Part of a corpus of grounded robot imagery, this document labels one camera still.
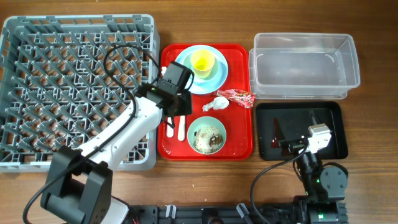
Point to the red snack wrapper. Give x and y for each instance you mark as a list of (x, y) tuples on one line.
[(240, 97)]

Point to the light blue plate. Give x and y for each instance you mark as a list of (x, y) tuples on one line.
[(220, 77)]

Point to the white napkin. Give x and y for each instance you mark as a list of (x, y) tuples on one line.
[(219, 103)]

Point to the clear plastic bin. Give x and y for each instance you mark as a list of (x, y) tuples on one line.
[(303, 66)]

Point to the light blue small bowl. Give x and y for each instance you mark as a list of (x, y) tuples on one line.
[(197, 80)]

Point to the red plastic tray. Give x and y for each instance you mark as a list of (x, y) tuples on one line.
[(236, 119)]

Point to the black waste tray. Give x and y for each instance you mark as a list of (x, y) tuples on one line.
[(294, 120)]

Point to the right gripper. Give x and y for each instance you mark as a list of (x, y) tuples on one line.
[(278, 138)]

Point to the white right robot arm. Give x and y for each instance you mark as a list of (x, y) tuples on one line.
[(324, 183)]

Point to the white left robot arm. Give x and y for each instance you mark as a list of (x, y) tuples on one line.
[(79, 181)]

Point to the yellow plastic cup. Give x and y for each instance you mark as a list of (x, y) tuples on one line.
[(202, 61)]

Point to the green bowl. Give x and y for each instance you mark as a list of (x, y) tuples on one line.
[(199, 122)]

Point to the white plastic spoon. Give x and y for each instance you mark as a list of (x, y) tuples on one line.
[(181, 129)]

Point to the grey dishwasher rack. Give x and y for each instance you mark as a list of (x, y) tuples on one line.
[(64, 79)]

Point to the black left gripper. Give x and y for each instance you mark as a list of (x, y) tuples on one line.
[(186, 106)]

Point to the white plastic fork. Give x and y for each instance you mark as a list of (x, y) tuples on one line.
[(169, 129)]

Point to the rice and food scraps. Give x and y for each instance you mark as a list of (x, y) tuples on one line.
[(207, 139)]

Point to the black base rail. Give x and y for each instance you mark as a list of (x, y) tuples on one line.
[(233, 214)]

